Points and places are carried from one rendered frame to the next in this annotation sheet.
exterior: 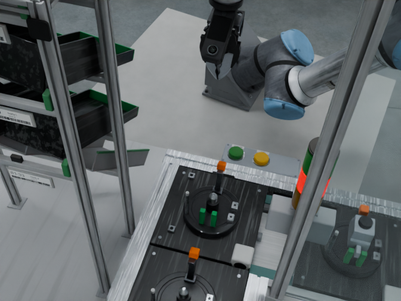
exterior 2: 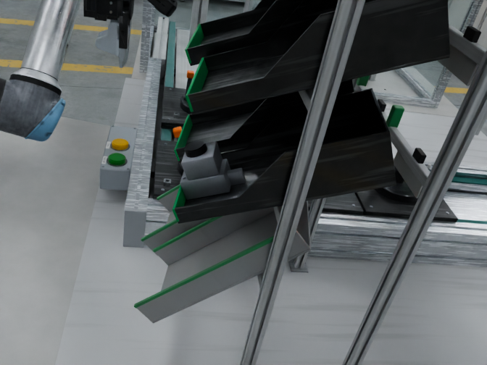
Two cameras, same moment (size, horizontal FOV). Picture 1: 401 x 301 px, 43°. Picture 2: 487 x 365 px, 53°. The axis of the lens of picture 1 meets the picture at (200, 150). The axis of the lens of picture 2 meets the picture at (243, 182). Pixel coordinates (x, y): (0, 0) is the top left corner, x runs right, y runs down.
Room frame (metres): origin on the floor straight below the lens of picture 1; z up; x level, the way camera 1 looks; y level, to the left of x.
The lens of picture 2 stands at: (1.02, 0.89, 1.60)
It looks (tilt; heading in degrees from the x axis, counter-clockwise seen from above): 33 degrees down; 245
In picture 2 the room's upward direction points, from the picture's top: 12 degrees clockwise
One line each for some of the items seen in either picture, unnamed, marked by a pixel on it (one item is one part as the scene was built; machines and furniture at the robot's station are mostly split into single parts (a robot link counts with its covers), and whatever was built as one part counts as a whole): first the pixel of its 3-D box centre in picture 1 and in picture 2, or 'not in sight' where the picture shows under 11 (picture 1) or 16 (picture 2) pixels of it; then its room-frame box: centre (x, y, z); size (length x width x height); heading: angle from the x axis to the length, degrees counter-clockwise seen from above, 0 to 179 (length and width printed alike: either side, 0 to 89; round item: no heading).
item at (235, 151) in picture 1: (236, 153); (117, 160); (0.89, -0.10, 0.96); 0.04 x 0.04 x 0.02
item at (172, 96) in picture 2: not in sight; (203, 109); (0.61, -0.37, 0.96); 0.24 x 0.24 x 0.02; 77
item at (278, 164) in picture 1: (259, 166); (119, 156); (0.88, -0.16, 0.93); 0.21 x 0.07 x 0.06; 77
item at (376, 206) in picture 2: not in sight; (401, 172); (0.21, 0.07, 1.01); 0.24 x 0.24 x 0.13; 77
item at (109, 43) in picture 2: (214, 57); (111, 45); (0.92, -0.02, 1.27); 0.06 x 0.03 x 0.09; 167
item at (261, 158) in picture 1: (261, 159); (119, 145); (0.88, -0.16, 0.96); 0.04 x 0.04 x 0.02
